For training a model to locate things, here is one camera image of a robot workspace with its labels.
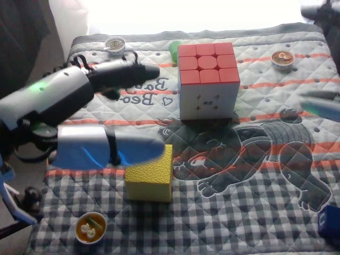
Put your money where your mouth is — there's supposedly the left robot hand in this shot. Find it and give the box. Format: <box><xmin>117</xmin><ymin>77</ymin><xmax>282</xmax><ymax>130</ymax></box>
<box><xmin>0</xmin><ymin>58</ymin><xmax>166</xmax><ymax>171</ymax></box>

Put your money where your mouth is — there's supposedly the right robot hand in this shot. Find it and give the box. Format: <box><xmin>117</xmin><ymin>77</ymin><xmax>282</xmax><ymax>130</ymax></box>
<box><xmin>299</xmin><ymin>89</ymin><xmax>340</xmax><ymax>123</ymax></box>

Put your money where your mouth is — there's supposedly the yellow textured block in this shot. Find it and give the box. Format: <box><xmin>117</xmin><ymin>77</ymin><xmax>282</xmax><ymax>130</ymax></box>
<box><xmin>124</xmin><ymin>144</ymin><xmax>174</xmax><ymax>204</ymax></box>

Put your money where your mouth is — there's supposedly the blue object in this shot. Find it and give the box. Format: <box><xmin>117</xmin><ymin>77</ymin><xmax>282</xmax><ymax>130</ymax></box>
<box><xmin>317</xmin><ymin>205</ymin><xmax>340</xmax><ymax>240</ymax></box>

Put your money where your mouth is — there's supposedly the multicoloured puzzle cube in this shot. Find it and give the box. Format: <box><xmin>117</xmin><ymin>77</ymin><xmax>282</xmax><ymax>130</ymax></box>
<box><xmin>177</xmin><ymin>42</ymin><xmax>241</xmax><ymax>122</ymax></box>

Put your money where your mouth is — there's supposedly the toy bowl with egg halves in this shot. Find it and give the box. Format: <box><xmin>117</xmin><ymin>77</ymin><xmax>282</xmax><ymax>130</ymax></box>
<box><xmin>270</xmin><ymin>49</ymin><xmax>295</xmax><ymax>71</ymax></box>

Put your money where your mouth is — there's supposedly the black curtain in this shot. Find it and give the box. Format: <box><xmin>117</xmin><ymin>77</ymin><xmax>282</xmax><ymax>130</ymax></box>
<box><xmin>0</xmin><ymin>0</ymin><xmax>66</xmax><ymax>94</ymax></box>

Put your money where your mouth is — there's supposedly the toy bowl with spoon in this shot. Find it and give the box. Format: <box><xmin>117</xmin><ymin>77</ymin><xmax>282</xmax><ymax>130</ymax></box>
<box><xmin>103</xmin><ymin>36</ymin><xmax>127</xmax><ymax>57</ymax></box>

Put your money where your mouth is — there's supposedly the green toy cylinder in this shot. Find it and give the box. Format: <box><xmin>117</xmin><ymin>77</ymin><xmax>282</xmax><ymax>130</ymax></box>
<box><xmin>168</xmin><ymin>41</ymin><xmax>184</xmax><ymax>64</ymax></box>

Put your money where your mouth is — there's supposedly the grey quilt with printed bear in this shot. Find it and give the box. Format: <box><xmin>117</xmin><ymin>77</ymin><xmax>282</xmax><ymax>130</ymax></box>
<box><xmin>25</xmin><ymin>22</ymin><xmax>340</xmax><ymax>255</ymax></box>

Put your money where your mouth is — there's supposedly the toy bowl of orange soup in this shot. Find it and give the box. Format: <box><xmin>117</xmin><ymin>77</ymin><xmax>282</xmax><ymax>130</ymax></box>
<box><xmin>75</xmin><ymin>211</ymin><xmax>108</xmax><ymax>245</ymax></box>

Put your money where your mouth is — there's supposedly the white and blue frame bar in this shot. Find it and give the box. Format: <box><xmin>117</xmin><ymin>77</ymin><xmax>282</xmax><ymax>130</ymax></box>
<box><xmin>0</xmin><ymin>154</ymin><xmax>38</xmax><ymax>226</ymax></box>

